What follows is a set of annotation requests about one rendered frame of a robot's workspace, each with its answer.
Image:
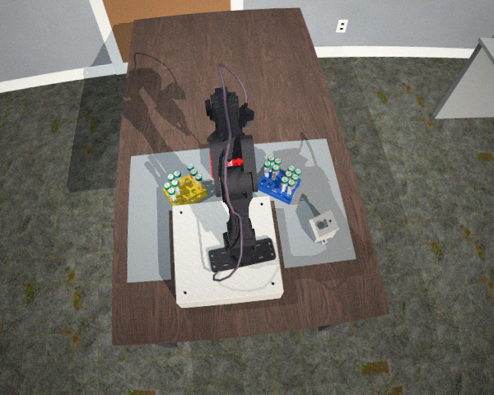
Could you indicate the grey flat mat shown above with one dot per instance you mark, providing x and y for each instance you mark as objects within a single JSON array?
[{"x": 148, "y": 206}]

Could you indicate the blue tube rack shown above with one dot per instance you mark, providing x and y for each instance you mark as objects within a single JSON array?
[{"x": 273, "y": 187}]

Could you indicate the yellow rack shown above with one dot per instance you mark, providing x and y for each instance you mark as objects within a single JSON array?
[{"x": 189, "y": 189}]

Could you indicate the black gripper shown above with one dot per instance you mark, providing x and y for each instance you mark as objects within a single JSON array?
[{"x": 213, "y": 136}]

